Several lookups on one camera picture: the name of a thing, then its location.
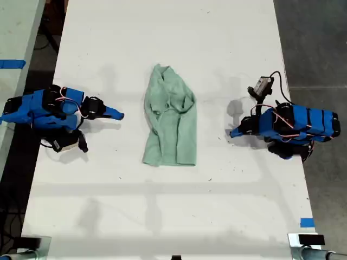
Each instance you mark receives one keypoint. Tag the pale side table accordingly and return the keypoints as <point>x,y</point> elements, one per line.
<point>13,89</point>

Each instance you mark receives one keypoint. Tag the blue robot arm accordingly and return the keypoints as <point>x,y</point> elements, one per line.
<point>306,122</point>
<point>35,108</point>

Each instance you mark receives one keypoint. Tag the long blue tape strip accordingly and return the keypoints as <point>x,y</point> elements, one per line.
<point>12,64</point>

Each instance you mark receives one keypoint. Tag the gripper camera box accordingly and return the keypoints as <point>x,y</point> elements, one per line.
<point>263,85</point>
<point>63,145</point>

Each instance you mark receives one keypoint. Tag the pale green T-shirt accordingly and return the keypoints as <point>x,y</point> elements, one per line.
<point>170,127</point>

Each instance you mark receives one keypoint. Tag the grey metal tube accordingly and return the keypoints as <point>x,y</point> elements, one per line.
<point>320,254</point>
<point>16,256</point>

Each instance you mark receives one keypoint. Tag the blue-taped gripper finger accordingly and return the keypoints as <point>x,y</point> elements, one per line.
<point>238,134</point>
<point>107,117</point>
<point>237,129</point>
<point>115,113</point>

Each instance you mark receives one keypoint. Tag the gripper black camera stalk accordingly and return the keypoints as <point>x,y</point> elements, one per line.
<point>257,101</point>
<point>82,142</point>

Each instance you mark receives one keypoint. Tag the metal clamp with black pad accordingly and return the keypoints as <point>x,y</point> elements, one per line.
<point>310,240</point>
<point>35,242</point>

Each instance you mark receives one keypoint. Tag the small black clip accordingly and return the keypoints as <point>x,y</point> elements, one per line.
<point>176,257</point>

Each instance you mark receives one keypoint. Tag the short blue tape strip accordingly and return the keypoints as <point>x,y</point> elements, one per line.
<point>307,222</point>

